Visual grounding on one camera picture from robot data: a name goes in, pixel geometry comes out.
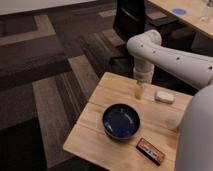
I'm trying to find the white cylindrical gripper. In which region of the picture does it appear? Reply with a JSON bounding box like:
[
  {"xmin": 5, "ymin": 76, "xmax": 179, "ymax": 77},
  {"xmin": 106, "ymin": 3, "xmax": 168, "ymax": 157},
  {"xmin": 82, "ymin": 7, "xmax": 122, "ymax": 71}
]
[{"xmin": 133, "ymin": 64, "xmax": 154, "ymax": 99}]

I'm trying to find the white sponge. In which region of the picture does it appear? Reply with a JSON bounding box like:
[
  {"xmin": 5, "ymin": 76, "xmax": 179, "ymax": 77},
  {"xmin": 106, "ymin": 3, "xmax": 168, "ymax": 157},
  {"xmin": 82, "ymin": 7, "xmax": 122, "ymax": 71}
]
[{"xmin": 155, "ymin": 91, "xmax": 175, "ymax": 104}]

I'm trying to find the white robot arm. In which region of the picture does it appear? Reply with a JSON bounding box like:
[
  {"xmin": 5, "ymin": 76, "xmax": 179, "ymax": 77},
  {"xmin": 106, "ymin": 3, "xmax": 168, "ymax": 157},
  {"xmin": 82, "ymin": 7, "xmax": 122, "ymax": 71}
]
[{"xmin": 127, "ymin": 29, "xmax": 213, "ymax": 171}]

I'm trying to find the dark blue ceramic bowl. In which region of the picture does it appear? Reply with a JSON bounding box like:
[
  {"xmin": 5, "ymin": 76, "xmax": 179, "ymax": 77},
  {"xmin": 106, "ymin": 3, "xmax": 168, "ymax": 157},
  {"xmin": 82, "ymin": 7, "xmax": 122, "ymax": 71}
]
[{"xmin": 102, "ymin": 104, "xmax": 140, "ymax": 140}]

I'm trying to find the light wooden side table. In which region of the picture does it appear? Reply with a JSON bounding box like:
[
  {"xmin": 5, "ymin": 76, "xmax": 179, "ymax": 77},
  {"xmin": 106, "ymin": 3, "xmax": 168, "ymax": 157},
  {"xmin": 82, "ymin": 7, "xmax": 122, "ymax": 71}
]
[{"xmin": 63, "ymin": 72, "xmax": 191, "ymax": 171}]

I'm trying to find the orange and black snack box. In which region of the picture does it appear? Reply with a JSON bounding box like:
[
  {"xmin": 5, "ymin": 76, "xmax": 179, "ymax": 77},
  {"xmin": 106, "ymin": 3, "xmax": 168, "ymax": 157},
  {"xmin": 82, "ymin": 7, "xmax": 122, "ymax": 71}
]
[{"xmin": 136, "ymin": 138, "xmax": 165, "ymax": 166}]

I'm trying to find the black office chair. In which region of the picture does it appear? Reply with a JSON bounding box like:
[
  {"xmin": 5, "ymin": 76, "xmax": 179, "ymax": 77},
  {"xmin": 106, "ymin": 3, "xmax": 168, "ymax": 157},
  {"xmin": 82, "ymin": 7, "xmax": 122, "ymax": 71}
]
[{"xmin": 109, "ymin": 0, "xmax": 181, "ymax": 68}]

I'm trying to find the blue round coaster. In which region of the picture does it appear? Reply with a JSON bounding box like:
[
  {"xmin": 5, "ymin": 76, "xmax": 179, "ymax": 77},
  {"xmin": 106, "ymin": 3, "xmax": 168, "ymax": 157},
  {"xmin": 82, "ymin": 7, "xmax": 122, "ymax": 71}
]
[{"xmin": 172, "ymin": 8, "xmax": 187, "ymax": 15}]

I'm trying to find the wooden desk in background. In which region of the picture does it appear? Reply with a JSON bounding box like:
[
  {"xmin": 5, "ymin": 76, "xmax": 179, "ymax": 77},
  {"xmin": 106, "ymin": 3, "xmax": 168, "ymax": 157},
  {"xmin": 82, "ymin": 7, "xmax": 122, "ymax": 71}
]
[{"xmin": 148, "ymin": 0, "xmax": 213, "ymax": 39}]

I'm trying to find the clear drinking glass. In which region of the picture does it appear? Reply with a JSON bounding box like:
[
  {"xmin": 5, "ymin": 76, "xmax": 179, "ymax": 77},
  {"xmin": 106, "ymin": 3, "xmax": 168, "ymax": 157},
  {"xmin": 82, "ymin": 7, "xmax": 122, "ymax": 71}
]
[{"xmin": 200, "ymin": 0, "xmax": 213, "ymax": 22}]

